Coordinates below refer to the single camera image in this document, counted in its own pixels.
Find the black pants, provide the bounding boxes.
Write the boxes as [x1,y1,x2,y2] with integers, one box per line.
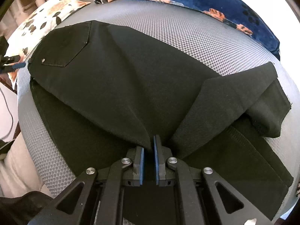
[28,20,293,219]

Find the white floral pillow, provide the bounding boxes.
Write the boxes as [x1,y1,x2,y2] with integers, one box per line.
[4,0,92,92]

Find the grey mesh mattress cover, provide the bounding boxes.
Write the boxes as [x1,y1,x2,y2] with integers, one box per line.
[18,0,299,216]

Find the black cable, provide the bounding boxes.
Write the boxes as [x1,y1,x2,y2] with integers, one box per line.
[0,86,15,143]

